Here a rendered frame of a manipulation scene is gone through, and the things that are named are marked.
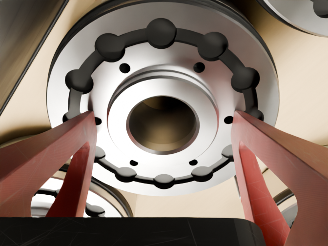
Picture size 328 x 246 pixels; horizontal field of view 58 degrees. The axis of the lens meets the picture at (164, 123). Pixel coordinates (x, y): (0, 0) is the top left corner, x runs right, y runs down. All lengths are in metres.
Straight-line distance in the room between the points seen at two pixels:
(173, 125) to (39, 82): 0.07
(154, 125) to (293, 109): 0.08
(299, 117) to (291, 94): 0.02
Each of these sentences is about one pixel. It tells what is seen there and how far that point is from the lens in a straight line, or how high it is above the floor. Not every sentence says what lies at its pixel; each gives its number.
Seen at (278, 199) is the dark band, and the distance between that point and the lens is 0.19.
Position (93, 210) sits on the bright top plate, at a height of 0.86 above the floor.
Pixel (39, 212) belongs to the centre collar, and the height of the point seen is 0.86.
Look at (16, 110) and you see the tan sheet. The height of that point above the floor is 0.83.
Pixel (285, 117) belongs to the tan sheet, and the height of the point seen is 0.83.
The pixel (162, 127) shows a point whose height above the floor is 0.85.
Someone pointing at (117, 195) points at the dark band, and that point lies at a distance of 0.18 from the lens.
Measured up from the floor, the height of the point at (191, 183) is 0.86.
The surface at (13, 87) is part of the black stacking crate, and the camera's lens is 0.17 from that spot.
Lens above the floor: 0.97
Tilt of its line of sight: 54 degrees down
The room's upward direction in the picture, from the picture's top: 180 degrees counter-clockwise
